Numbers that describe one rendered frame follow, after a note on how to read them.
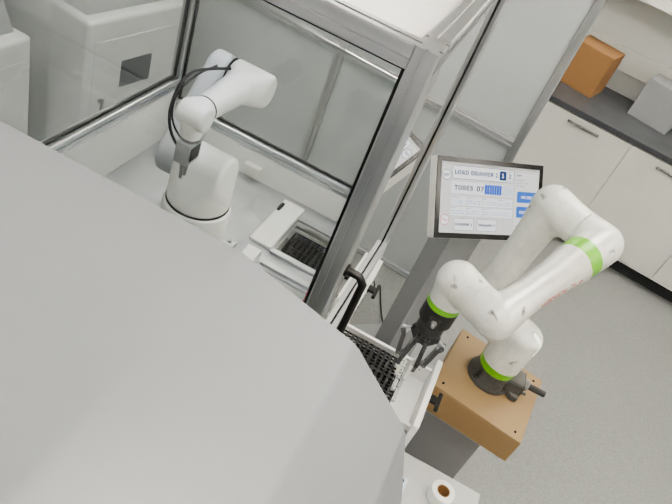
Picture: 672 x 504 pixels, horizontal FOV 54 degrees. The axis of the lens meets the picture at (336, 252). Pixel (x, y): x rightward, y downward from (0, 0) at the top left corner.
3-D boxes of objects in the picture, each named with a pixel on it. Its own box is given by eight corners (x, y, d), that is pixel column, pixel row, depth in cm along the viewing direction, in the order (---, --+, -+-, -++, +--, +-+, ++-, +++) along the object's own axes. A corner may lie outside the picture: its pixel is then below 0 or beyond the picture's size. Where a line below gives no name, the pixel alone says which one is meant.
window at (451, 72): (382, 241, 228) (514, -30, 170) (274, 412, 161) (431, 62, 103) (380, 240, 229) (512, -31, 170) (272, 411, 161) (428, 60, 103)
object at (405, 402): (425, 380, 208) (432, 368, 204) (402, 439, 188) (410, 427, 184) (315, 320, 212) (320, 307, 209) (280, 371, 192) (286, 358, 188)
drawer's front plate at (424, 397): (429, 382, 210) (443, 361, 203) (404, 449, 187) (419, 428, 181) (424, 380, 210) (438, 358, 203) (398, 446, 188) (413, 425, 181)
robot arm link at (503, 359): (488, 338, 218) (517, 300, 206) (522, 373, 212) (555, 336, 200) (465, 351, 209) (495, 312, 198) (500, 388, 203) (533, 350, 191)
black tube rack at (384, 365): (399, 375, 206) (407, 363, 202) (382, 415, 192) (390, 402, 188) (337, 341, 208) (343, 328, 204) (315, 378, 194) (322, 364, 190)
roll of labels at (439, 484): (431, 510, 182) (437, 503, 180) (423, 487, 187) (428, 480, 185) (452, 508, 185) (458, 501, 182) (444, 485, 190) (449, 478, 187)
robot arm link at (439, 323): (463, 301, 173) (432, 284, 174) (454, 327, 164) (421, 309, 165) (454, 316, 177) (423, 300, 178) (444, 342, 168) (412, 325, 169)
